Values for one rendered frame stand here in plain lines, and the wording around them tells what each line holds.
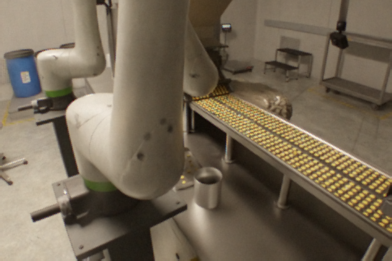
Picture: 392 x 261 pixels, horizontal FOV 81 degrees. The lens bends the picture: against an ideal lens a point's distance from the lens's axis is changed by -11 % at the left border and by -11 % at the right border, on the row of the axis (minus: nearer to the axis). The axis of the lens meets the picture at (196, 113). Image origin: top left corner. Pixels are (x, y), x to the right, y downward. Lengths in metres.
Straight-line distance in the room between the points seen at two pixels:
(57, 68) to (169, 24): 0.86
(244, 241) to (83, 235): 0.38
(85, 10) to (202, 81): 0.62
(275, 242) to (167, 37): 0.56
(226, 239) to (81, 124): 0.45
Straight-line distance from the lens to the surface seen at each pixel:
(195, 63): 0.62
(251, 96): 1.12
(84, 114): 0.49
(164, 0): 0.33
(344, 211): 0.64
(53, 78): 1.17
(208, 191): 0.73
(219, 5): 1.11
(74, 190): 0.61
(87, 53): 1.11
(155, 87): 0.34
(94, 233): 0.59
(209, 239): 0.70
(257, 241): 0.71
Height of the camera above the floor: 1.35
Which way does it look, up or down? 25 degrees down
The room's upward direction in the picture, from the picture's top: straight up
